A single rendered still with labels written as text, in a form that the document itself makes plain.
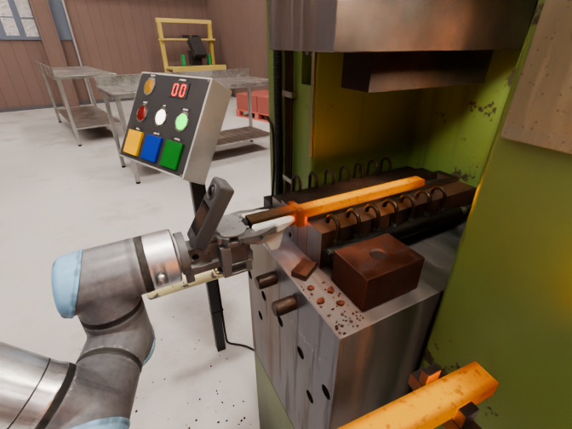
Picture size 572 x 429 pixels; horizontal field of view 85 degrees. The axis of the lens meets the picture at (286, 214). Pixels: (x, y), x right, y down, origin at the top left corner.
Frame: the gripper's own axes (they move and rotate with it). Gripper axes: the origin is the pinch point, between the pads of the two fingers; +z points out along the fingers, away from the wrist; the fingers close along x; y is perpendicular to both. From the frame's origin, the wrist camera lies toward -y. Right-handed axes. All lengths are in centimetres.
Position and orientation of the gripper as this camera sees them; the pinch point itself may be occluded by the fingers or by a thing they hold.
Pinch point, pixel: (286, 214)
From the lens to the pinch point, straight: 58.0
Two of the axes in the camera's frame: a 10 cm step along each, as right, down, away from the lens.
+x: 4.6, 4.3, -7.7
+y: 0.1, 8.7, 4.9
